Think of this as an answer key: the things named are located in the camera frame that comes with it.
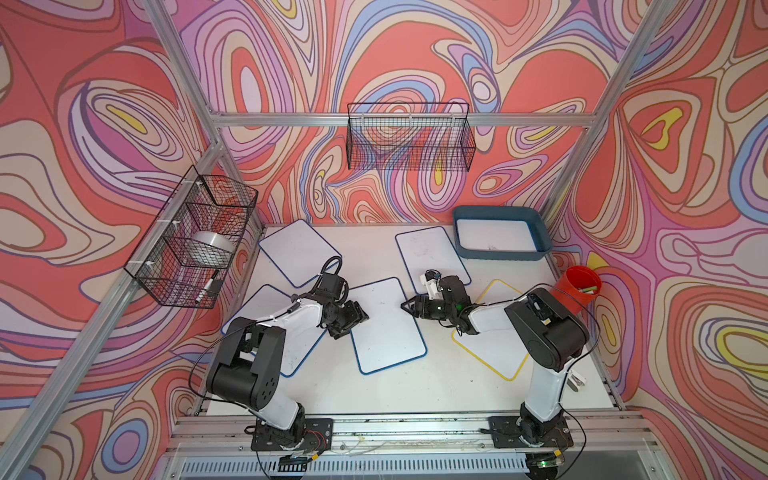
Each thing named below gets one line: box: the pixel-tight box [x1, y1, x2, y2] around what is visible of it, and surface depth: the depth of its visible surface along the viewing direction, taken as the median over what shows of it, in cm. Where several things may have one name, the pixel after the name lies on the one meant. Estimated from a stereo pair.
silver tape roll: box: [189, 231, 235, 262], surface depth 73 cm
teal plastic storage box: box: [453, 206, 553, 260], surface depth 118 cm
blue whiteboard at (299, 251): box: [258, 219, 342, 288], surface depth 119 cm
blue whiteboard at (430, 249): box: [395, 226, 472, 295], surface depth 114 cm
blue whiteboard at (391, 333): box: [349, 277, 427, 373], surface depth 93 cm
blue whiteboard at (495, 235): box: [457, 219, 537, 251], surface depth 118 cm
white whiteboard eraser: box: [566, 370, 587, 392], surface depth 82 cm
